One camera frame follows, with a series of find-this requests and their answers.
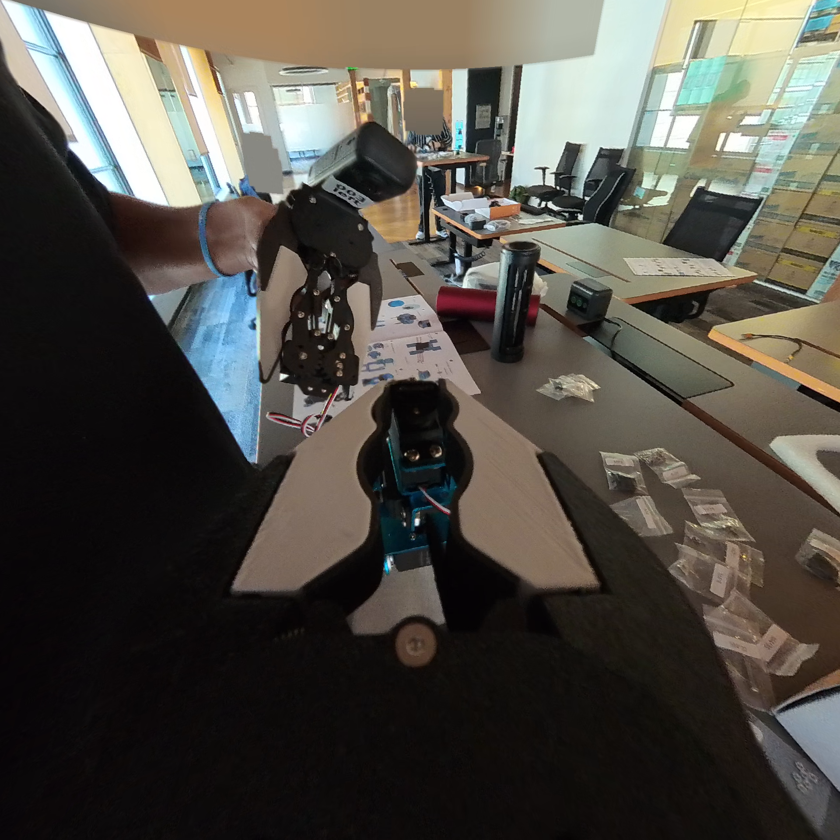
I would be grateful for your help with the brown wooden desk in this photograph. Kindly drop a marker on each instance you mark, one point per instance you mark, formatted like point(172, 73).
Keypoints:
point(788, 341)

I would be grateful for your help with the blue toy robot arm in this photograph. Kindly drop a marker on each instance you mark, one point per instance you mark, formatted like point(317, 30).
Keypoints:
point(418, 460)

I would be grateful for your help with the printed instruction sheet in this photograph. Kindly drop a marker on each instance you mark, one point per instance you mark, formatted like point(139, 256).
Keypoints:
point(420, 348)

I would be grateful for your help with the white plastic bag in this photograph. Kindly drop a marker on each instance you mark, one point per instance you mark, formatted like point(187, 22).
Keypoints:
point(479, 273)

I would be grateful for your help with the shelf of cardboard boxes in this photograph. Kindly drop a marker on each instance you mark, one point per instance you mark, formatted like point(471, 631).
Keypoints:
point(794, 210)

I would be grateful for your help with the black toy robot claw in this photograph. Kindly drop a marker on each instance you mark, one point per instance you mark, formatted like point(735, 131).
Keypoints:
point(322, 328)

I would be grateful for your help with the black cylindrical flask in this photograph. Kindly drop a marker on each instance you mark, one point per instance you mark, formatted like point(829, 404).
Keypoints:
point(515, 302)

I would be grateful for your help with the black office chair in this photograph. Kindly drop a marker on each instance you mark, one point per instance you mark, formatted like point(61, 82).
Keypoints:
point(591, 177)
point(715, 230)

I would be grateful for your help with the small clear parts bag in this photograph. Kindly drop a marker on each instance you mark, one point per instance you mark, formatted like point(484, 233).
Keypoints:
point(570, 387)

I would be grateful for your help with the white paper sheet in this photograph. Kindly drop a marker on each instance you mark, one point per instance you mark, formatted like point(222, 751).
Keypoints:
point(676, 267)

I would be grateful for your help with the cluttered office desk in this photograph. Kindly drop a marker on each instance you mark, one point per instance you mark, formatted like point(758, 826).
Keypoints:
point(479, 217)

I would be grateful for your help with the person's left forearm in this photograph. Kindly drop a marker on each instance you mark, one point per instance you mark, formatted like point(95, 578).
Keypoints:
point(151, 243)

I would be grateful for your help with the white foam packing piece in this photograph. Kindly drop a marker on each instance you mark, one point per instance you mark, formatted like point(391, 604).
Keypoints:
point(794, 460)

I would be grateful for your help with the beige office table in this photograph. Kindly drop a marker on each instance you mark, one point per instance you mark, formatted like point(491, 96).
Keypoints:
point(617, 250)

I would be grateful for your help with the white parts box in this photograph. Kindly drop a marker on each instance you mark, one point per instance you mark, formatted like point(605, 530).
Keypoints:
point(814, 729)

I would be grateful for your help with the pile of small parts bags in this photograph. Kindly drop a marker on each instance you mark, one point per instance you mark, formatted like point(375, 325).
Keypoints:
point(709, 551)

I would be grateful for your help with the large window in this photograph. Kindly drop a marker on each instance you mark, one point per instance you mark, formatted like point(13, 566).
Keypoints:
point(53, 92)

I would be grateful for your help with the black desk panel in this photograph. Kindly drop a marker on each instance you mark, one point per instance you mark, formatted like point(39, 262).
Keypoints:
point(656, 357)

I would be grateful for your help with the red tube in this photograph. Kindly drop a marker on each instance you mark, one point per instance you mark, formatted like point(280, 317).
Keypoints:
point(466, 306)

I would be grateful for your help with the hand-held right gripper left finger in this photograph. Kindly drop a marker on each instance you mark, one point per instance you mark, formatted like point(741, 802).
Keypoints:
point(315, 512)

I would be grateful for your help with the small black box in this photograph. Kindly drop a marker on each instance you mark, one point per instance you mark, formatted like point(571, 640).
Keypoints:
point(589, 302)

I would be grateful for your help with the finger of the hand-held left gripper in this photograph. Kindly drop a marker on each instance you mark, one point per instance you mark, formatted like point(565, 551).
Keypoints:
point(361, 328)
point(280, 322)

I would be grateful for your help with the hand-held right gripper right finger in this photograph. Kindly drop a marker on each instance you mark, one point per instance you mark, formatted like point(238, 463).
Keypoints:
point(525, 512)

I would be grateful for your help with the person's left hand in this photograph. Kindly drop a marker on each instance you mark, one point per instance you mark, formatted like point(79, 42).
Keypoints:
point(243, 236)

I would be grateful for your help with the dark grey desk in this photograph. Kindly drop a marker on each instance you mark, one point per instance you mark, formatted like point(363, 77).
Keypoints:
point(591, 433)

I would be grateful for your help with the blue wristband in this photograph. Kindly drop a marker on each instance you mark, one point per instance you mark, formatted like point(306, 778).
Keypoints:
point(206, 239)

